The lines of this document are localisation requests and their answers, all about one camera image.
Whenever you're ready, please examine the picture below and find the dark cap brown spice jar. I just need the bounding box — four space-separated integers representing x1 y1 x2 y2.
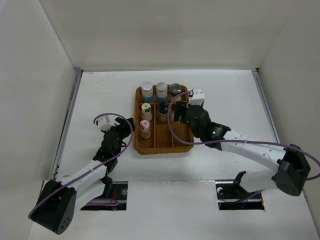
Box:
157 101 169 123

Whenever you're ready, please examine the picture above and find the black cap sugar grinder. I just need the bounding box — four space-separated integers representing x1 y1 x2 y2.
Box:
169 83 182 102

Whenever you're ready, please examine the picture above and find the tall blue label bottle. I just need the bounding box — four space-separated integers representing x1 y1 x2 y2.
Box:
156 82 168 103

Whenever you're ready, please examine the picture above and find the pink cap spice bottle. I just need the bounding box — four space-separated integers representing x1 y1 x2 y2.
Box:
139 120 152 140

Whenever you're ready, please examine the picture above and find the yellow cap spice bottle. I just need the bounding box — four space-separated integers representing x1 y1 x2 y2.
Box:
141 103 153 122

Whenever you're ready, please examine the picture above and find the blue label silver cap bottle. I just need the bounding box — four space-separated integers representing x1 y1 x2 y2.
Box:
141 81 154 103

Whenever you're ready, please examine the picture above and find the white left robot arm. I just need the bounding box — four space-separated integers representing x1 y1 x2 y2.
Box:
28 114 135 235

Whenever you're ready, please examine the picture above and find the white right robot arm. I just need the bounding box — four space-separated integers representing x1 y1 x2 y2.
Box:
173 101 311 198

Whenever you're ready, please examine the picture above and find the brown wicker divided basket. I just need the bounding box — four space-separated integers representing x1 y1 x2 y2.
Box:
133 85 194 155

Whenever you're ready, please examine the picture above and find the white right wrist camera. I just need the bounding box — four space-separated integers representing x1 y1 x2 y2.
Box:
188 87 205 107

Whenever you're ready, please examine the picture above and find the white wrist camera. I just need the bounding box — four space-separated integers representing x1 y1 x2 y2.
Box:
188 87 205 107
94 115 114 131

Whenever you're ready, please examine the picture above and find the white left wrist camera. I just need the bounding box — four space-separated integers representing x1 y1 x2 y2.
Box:
94 115 114 131

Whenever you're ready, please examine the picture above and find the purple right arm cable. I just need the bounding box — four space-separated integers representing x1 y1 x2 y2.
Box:
167 91 320 203

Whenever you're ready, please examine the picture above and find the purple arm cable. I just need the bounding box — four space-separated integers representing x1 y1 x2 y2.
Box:
167 91 320 203
27 112 133 221

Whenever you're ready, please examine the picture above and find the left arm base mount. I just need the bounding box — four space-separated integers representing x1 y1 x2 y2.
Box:
80 176 129 211

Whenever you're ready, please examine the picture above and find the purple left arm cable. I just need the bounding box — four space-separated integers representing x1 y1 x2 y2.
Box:
27 112 133 221

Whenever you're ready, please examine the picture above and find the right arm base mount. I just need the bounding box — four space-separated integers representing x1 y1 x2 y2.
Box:
215 171 265 211

